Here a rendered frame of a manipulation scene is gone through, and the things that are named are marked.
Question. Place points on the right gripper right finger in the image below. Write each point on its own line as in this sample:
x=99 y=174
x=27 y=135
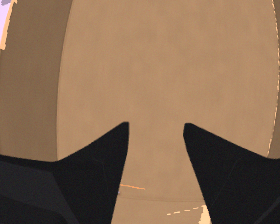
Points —
x=238 y=185

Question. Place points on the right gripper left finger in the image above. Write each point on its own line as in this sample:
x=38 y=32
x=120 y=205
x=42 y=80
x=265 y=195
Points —
x=82 y=187

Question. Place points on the brown cardboard blank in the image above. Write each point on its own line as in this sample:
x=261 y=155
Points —
x=72 y=70

